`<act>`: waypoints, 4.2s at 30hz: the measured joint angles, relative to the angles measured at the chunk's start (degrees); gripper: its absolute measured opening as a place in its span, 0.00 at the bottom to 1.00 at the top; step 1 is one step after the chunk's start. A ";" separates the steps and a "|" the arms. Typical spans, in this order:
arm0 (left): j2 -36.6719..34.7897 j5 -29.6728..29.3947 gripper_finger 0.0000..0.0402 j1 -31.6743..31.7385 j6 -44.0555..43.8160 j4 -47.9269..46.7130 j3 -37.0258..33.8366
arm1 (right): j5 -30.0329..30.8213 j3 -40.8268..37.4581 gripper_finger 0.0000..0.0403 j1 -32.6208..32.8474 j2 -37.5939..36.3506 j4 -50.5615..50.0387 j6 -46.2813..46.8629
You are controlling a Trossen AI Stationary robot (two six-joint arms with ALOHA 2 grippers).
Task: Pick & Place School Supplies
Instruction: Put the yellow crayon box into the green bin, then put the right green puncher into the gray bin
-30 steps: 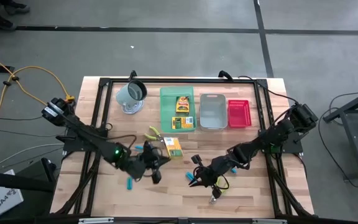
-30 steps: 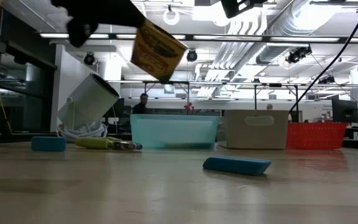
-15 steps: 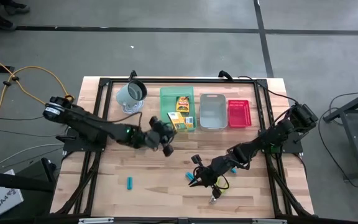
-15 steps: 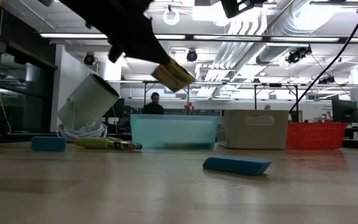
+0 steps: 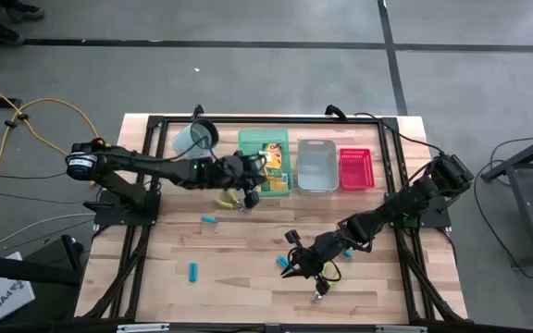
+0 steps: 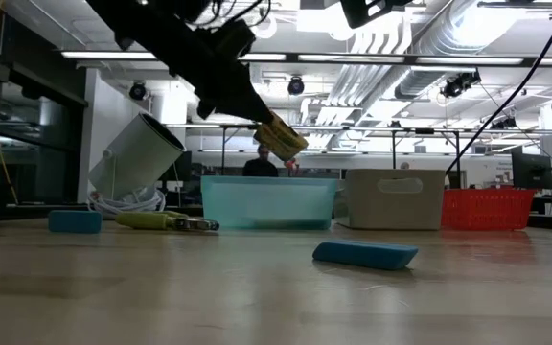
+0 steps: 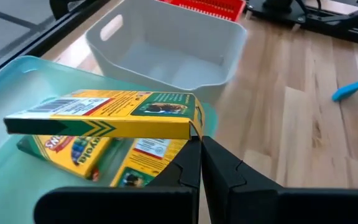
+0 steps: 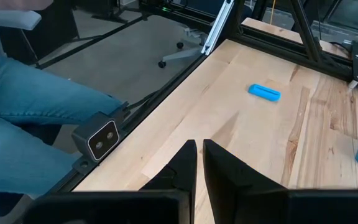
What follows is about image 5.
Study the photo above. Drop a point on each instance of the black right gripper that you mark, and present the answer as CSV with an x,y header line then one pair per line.
x,y
324,252

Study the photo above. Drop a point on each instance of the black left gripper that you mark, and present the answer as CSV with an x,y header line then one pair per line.
x,y
231,172

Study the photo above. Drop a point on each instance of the blue eraser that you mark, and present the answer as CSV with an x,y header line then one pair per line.
x,y
193,273
349,254
281,261
208,219

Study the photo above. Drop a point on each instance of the green translucent plastic bin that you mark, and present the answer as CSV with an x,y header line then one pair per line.
x,y
252,139

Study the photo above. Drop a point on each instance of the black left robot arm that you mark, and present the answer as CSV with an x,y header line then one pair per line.
x,y
155,165

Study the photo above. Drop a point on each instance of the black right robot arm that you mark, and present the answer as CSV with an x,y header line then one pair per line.
x,y
400,205

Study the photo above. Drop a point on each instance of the grey plastic bin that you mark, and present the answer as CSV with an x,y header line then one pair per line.
x,y
317,168

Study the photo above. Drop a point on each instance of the grey metal mug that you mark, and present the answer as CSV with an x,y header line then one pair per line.
x,y
192,136

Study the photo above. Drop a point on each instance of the red plastic mesh basket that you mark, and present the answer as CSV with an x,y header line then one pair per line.
x,y
355,168

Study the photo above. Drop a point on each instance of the black floor stand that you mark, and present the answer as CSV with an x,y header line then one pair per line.
x,y
16,270

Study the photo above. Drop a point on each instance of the silver metal bracket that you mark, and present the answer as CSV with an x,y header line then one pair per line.
x,y
400,329
144,328

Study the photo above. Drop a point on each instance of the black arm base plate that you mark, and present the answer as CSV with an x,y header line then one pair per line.
x,y
109,217
437,220

